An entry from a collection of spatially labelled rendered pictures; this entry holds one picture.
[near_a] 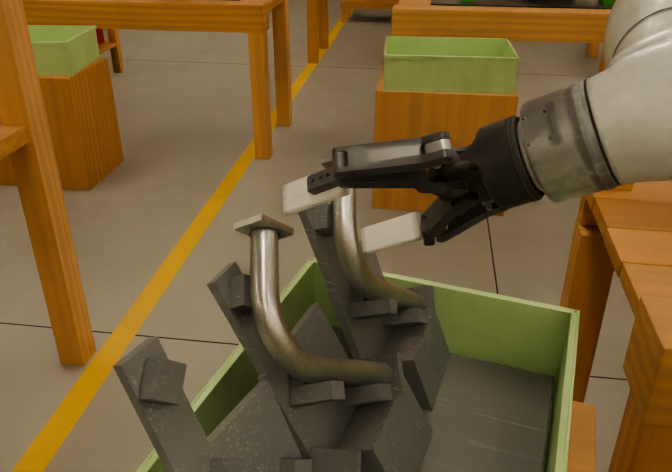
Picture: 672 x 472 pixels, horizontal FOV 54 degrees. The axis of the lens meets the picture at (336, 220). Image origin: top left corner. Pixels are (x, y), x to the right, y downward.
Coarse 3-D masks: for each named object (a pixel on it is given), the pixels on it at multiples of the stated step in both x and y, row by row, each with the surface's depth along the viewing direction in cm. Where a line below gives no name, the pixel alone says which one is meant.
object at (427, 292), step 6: (408, 288) 99; (414, 288) 99; (420, 288) 98; (426, 288) 98; (432, 288) 98; (426, 294) 98; (432, 294) 98; (426, 300) 97; (432, 300) 97; (426, 306) 97; (432, 306) 97; (426, 312) 97; (432, 312) 96; (426, 318) 97; (432, 318) 96
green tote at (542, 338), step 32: (288, 288) 98; (320, 288) 107; (448, 288) 98; (288, 320) 99; (448, 320) 100; (480, 320) 98; (512, 320) 96; (544, 320) 94; (576, 320) 91; (480, 352) 101; (512, 352) 99; (544, 352) 97; (576, 352) 85; (224, 384) 81; (256, 384) 91; (224, 416) 83
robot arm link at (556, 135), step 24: (552, 96) 52; (576, 96) 50; (528, 120) 52; (552, 120) 51; (576, 120) 49; (528, 144) 51; (552, 144) 50; (576, 144) 50; (528, 168) 53; (552, 168) 51; (576, 168) 50; (600, 168) 50; (552, 192) 52; (576, 192) 52
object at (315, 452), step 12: (312, 456) 72; (324, 456) 71; (336, 456) 70; (348, 456) 69; (360, 456) 70; (312, 468) 72; (324, 468) 71; (336, 468) 70; (348, 468) 69; (360, 468) 69
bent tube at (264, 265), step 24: (264, 216) 69; (264, 240) 69; (264, 264) 68; (264, 288) 67; (264, 312) 67; (264, 336) 67; (288, 336) 67; (288, 360) 67; (312, 360) 70; (336, 360) 74; (360, 360) 79; (360, 384) 78
